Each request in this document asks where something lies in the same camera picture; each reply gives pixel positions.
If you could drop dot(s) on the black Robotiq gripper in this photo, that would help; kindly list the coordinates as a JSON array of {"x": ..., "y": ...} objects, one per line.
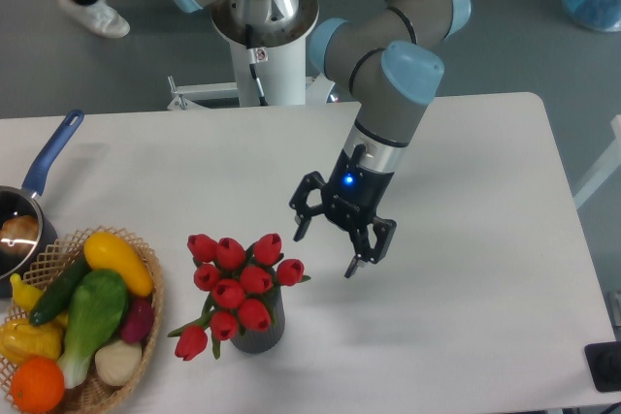
[{"x": 351, "y": 197}]

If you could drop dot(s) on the red tulip bouquet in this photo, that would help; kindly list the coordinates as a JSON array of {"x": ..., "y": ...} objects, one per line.
[{"x": 237, "y": 282}]

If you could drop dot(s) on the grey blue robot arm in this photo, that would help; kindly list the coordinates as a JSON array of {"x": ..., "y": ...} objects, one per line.
[{"x": 386, "y": 64}]

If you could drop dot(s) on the dark grey ribbed vase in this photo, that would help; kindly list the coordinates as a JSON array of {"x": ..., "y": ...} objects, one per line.
[{"x": 256, "y": 342}]

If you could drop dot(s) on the yellow squash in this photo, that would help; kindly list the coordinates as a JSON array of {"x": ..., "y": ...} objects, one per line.
[{"x": 106, "y": 251}]

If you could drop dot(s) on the green bok choy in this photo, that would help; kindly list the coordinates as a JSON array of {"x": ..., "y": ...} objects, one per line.
[{"x": 95, "y": 312}]

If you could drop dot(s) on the white garlic bulb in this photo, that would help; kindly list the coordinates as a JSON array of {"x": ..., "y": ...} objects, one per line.
[{"x": 117, "y": 362}]

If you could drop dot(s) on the black device at edge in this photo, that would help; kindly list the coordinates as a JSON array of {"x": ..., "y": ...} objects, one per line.
[{"x": 604, "y": 363}]

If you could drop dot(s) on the green cucumber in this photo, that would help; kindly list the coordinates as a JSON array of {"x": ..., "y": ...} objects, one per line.
[{"x": 58, "y": 295}]

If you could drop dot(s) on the white sneaker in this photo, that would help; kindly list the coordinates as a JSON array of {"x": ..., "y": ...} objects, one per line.
[{"x": 98, "y": 18}]

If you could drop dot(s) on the woven wicker basket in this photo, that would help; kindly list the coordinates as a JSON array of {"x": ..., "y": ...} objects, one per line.
[{"x": 93, "y": 395}]

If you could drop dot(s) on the browned bread in pan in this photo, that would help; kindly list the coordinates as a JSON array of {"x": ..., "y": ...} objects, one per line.
[{"x": 19, "y": 235}]

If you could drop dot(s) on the yellow banana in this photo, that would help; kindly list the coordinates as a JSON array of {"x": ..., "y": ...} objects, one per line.
[{"x": 26, "y": 295}]

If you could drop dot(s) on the yellow bell pepper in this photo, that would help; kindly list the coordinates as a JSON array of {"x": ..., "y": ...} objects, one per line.
[{"x": 21, "y": 341}]

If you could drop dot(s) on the orange fruit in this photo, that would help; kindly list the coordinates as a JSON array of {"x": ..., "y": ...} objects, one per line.
[{"x": 37, "y": 385}]

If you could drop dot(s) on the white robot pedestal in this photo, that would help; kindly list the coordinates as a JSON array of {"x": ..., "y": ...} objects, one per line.
[{"x": 268, "y": 46}]

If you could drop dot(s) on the blue handled saucepan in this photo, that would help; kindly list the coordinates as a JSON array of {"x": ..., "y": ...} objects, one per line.
[{"x": 23, "y": 200}]

